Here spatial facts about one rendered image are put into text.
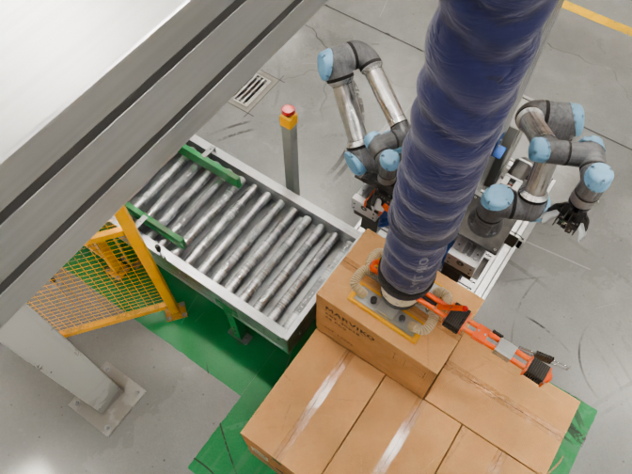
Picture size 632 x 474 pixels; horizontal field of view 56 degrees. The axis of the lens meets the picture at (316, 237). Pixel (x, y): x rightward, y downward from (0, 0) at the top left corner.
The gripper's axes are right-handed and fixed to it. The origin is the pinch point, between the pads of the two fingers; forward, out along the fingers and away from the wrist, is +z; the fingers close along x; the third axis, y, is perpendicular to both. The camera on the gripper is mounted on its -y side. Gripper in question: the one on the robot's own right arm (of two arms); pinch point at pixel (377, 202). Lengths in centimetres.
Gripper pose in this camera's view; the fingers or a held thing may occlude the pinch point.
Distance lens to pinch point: 261.7
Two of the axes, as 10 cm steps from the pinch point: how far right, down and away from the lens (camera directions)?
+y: 8.1, 5.2, -2.9
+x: 5.9, -7.1, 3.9
